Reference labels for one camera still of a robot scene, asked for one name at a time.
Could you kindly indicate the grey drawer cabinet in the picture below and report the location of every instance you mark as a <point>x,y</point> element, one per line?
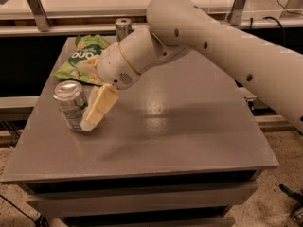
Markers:
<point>178,149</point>

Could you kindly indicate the tall slim silver can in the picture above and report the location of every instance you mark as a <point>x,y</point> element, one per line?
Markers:
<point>123,28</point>

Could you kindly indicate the left metal bracket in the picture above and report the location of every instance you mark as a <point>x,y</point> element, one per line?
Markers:
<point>39,15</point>

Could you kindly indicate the silver green 7up can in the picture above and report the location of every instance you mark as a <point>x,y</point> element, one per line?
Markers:
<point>72,102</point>

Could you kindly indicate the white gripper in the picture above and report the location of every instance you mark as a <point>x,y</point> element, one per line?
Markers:
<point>114,66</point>

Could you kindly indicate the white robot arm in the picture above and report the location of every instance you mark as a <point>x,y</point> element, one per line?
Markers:
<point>271,72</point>

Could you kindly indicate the metal bracket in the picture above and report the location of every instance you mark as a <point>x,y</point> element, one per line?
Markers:
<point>39,15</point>
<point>234,17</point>

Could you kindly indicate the right metal bracket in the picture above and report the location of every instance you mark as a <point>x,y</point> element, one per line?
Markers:
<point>234,17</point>

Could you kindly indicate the green snack chip bag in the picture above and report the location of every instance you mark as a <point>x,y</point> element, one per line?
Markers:
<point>82,60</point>

